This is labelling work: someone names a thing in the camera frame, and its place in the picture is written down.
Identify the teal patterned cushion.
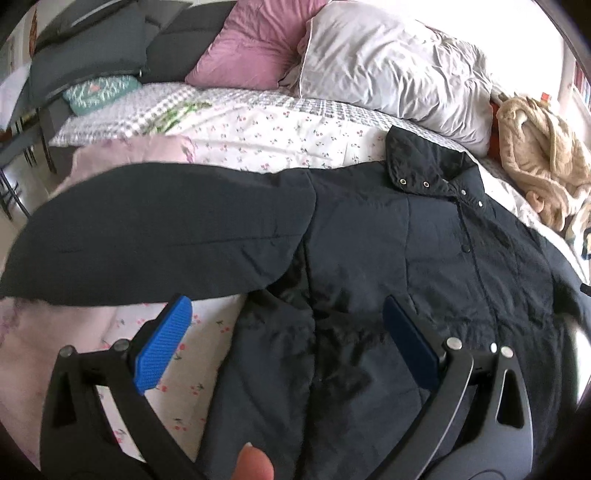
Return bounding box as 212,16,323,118
62,75,142,116

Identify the dark grey pillow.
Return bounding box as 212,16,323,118
28,4,155,101

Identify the pink pillow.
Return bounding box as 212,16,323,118
185,0,329,91

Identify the white floral bedsheet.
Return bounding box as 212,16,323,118
46,88,591,467

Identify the person's left hand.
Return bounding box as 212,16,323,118
231,442,276,480

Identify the grey checked sheet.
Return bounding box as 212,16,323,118
48,83,467,155

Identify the black padded jacket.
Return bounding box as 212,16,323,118
0,126,591,480

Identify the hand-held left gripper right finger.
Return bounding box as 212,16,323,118
382,295,533,480

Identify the dark quilted cushion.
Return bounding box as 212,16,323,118
147,0,237,85

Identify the light grey pillow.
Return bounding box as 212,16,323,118
279,2,496,158

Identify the dark metal chair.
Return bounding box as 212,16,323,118
0,104,56,220

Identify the pink floral blanket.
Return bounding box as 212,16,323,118
0,134,200,467

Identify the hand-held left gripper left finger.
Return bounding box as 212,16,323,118
41,294,205,480

